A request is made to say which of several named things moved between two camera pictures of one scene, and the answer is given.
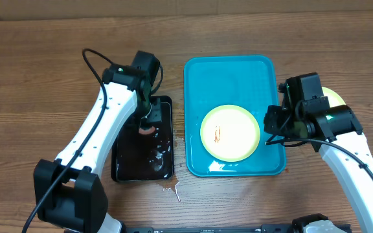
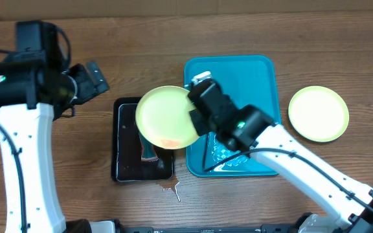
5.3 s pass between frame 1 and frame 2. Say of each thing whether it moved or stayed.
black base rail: stayed
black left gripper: moved
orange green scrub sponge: moved
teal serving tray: stayed
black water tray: stayed
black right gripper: moved
